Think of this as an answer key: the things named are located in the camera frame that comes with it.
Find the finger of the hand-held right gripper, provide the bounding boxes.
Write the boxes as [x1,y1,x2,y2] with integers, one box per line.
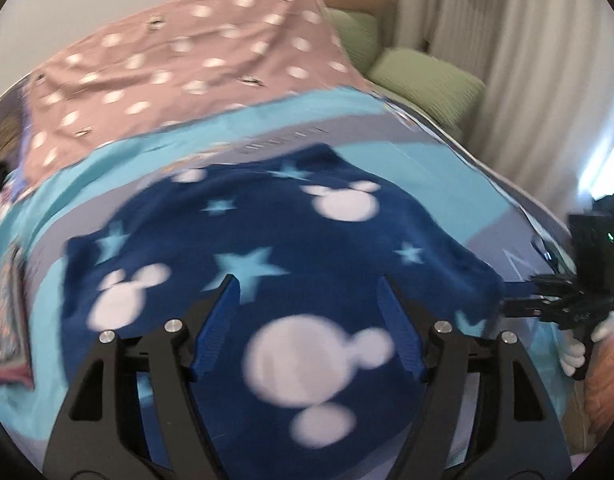
[501,296,553,320]
[531,274,583,297]

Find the small green pillow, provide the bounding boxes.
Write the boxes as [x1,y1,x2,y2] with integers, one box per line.
[323,7,380,68]

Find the person's right hand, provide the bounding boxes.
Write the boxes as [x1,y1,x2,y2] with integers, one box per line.
[558,310,614,380]

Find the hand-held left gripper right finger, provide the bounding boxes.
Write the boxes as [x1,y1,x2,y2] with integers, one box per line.
[377,275,574,480]

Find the person's right forearm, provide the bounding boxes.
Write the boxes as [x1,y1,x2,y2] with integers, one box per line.
[582,330,614,441]

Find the white pleated curtain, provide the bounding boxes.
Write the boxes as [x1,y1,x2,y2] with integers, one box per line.
[387,0,614,221]

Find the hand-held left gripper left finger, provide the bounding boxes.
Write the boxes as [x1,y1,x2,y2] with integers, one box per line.
[42,274,238,480]

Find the large green pillow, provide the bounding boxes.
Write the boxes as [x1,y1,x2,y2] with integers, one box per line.
[367,47,487,126]

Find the navy fleece star-print pajama top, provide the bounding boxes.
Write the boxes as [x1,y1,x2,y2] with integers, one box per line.
[62,144,505,453]

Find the light blue striped bedsheet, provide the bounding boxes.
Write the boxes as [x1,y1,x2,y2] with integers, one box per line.
[0,87,588,480]

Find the folded patterned clothes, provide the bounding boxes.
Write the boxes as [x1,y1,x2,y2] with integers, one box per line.
[0,245,35,388]

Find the pink polka dot sheet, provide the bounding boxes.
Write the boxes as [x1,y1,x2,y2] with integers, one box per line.
[22,0,368,186]

